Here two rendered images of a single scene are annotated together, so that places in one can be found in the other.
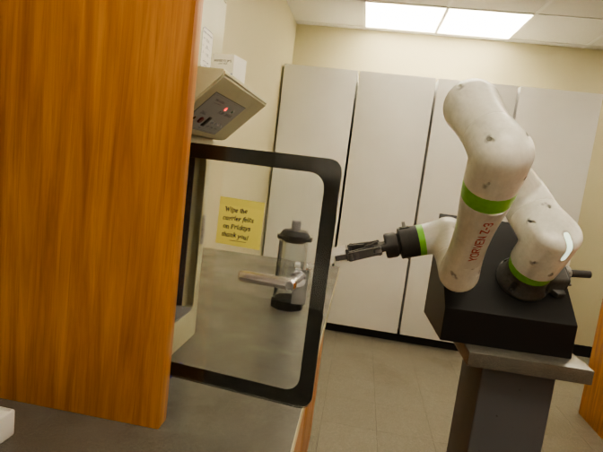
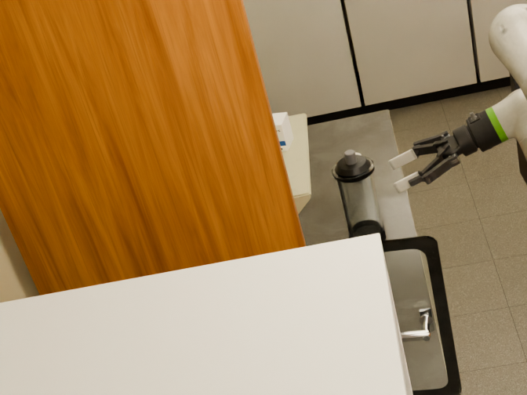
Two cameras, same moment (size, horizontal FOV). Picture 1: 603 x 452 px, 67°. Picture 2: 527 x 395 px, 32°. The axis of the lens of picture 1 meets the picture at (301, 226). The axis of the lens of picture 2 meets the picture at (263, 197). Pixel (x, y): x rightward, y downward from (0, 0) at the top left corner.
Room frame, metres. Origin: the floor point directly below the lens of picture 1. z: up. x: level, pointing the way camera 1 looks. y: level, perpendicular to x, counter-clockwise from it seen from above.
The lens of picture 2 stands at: (-0.68, 0.18, 2.38)
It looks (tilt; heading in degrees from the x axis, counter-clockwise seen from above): 31 degrees down; 2
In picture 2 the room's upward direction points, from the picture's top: 16 degrees counter-clockwise
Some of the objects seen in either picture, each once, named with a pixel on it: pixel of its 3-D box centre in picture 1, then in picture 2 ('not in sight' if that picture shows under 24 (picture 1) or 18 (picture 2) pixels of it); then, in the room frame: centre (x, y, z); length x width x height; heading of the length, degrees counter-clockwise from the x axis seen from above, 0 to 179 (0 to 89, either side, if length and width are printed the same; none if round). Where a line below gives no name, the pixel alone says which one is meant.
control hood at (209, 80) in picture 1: (218, 110); (284, 176); (0.91, 0.19, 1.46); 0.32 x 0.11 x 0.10; 173
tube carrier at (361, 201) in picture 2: not in sight; (360, 201); (1.38, 0.01, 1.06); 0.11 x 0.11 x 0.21
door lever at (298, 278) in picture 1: (272, 278); (408, 330); (0.68, 0.03, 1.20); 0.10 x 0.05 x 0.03; 76
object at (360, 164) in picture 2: not in sight; (351, 163); (1.38, 0.02, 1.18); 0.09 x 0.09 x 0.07
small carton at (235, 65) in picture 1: (228, 73); (275, 132); (0.95, 0.18, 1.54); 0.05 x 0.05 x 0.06; 69
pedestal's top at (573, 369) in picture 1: (509, 345); not in sight; (1.33, -0.66, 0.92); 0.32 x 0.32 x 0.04; 85
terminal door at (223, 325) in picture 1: (234, 272); (371, 327); (0.73, 0.10, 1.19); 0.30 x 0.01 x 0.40; 76
